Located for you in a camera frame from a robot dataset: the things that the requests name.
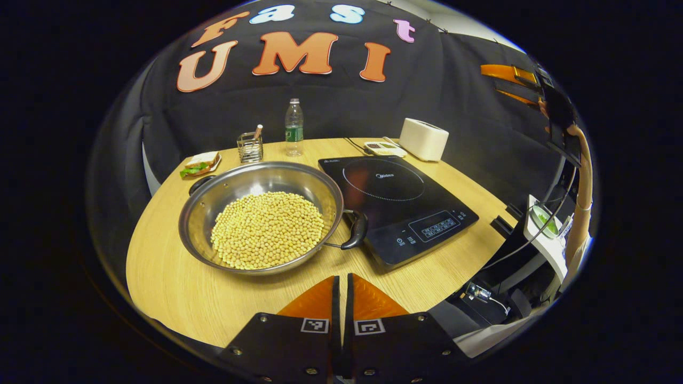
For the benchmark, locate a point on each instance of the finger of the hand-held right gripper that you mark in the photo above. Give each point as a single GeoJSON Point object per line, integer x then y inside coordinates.
{"type": "Point", "coordinates": [504, 73]}
{"type": "Point", "coordinates": [520, 97]}

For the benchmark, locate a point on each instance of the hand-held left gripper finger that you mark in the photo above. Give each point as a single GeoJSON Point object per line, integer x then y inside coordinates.
{"type": "Point", "coordinates": [348, 304]}
{"type": "Point", "coordinates": [336, 304]}

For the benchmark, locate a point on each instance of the black induction cooktop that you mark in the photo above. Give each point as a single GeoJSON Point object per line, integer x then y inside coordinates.
{"type": "Point", "coordinates": [405, 213]}

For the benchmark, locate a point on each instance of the pile of soybeans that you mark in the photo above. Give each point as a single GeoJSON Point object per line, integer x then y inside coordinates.
{"type": "Point", "coordinates": [267, 229]}

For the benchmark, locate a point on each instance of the white toaster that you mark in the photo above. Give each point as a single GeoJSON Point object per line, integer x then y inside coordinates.
{"type": "Point", "coordinates": [421, 141]}

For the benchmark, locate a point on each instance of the bowl with green food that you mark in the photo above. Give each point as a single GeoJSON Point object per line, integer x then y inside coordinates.
{"type": "Point", "coordinates": [544, 220]}

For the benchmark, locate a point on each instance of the white side stand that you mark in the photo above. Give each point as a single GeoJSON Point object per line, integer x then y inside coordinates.
{"type": "Point", "coordinates": [549, 253]}

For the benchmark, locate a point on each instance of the dark floor equipment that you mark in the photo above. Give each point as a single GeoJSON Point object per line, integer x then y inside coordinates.
{"type": "Point", "coordinates": [501, 266]}

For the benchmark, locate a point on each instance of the clear plastic water bottle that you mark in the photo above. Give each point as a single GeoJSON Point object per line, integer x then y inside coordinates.
{"type": "Point", "coordinates": [294, 133]}

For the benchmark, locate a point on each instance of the pink straw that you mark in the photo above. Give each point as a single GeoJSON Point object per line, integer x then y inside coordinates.
{"type": "Point", "coordinates": [258, 131]}

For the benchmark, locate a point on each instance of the sandwich with lettuce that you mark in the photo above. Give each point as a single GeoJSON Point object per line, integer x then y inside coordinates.
{"type": "Point", "coordinates": [201, 160]}

